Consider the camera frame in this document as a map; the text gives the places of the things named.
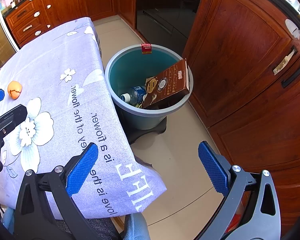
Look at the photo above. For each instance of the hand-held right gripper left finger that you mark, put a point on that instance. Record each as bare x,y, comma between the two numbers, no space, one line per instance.
82,170

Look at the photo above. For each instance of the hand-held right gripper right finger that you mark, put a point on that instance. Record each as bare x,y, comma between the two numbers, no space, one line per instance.
212,170

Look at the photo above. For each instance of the brown eggshell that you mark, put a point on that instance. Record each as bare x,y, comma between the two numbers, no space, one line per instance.
14,89

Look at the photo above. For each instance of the clear plastic water bottle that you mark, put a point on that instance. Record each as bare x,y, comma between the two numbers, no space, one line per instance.
135,93

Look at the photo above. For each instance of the brown cardboard box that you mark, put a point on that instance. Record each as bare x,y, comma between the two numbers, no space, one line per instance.
167,87

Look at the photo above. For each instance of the teal plastic bin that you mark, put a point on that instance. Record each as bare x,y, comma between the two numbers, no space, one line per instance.
122,67

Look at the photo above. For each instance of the dark grey cloth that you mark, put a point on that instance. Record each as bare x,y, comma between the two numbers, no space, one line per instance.
100,230

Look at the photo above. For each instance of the purple floral tablecloth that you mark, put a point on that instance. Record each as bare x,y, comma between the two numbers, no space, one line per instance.
52,55

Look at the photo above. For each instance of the light blue cloth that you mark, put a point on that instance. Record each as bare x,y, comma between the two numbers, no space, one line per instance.
137,227

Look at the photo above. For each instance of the wooden drawer cabinet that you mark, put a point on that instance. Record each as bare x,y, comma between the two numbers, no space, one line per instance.
27,22

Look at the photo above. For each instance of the large wooden cabinet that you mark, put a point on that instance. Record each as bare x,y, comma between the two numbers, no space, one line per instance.
240,67

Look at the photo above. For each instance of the wooden double-door cabinet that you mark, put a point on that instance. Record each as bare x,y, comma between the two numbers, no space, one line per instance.
75,2

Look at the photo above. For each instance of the narrow wooden cabinet door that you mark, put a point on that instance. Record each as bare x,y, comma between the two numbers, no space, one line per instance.
125,2

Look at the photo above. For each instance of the built-in black oven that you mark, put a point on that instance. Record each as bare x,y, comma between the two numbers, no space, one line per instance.
165,12

